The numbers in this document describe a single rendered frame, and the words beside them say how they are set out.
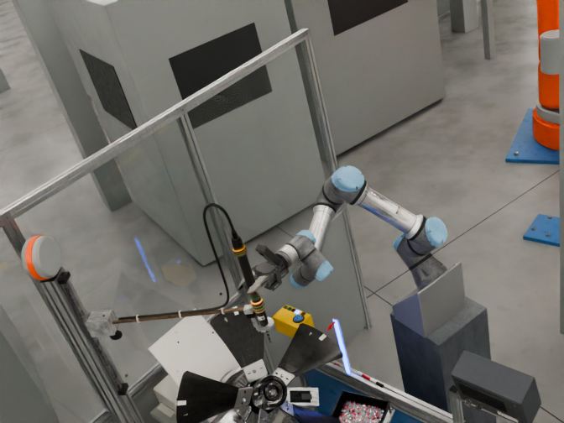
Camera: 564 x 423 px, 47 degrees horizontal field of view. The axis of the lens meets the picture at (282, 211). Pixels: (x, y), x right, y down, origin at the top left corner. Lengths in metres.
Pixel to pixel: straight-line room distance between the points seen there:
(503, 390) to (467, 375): 0.13
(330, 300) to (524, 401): 1.84
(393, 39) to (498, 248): 2.46
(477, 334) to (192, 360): 1.24
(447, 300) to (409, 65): 4.08
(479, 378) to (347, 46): 4.21
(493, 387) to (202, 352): 1.13
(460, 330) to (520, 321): 1.49
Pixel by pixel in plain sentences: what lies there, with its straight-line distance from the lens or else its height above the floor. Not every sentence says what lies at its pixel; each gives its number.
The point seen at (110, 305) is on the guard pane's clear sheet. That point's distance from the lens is 2.85.
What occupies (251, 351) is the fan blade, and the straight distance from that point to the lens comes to 2.54.
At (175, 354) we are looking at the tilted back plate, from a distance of 2.69.
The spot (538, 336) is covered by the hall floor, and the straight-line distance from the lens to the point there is 4.27.
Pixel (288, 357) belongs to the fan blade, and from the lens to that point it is 2.64.
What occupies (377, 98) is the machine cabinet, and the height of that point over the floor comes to 0.41.
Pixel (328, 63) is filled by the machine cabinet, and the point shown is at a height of 0.96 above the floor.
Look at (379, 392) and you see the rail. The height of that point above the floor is 0.84.
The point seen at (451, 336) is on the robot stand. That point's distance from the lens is 2.87.
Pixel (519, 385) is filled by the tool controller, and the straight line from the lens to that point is 2.36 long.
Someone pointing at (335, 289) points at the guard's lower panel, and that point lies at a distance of 3.94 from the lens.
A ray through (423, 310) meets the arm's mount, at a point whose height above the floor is 1.15.
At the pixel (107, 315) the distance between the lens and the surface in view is 2.55.
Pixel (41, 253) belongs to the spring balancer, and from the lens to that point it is 2.40.
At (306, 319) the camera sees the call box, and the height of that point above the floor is 1.07.
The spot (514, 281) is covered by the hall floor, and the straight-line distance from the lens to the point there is 4.64.
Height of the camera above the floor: 3.03
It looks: 32 degrees down
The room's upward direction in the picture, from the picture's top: 16 degrees counter-clockwise
